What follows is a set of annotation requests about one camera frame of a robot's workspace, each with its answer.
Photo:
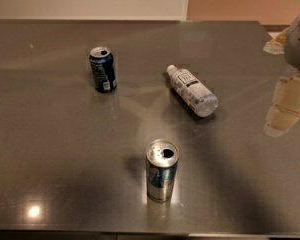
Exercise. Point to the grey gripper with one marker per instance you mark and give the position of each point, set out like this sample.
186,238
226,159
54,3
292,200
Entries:
285,110

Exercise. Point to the clear plastic water bottle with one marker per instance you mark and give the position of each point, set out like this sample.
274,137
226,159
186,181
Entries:
198,97

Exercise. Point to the silver blue energy drink can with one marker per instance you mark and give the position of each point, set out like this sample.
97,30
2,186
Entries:
162,158

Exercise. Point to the dark blue soda can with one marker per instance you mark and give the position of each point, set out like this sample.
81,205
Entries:
102,65

